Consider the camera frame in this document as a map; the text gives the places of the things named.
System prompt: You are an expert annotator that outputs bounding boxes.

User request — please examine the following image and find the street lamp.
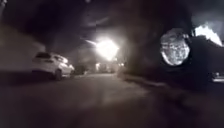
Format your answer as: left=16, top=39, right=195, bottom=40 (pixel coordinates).
left=95, top=38, right=120, bottom=62

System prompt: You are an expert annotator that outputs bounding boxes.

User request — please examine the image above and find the dark asphalt road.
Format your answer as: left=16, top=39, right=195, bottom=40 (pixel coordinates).
left=0, top=71, right=224, bottom=128

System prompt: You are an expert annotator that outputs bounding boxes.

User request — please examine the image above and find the white car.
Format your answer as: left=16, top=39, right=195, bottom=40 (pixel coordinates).
left=30, top=51, right=76, bottom=81

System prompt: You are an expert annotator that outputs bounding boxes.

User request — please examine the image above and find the dark hedge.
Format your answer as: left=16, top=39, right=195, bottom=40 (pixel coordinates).
left=117, top=33, right=224, bottom=94

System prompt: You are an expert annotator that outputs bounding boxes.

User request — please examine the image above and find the pale wall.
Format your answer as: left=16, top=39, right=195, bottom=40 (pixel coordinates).
left=0, top=23, right=48, bottom=74

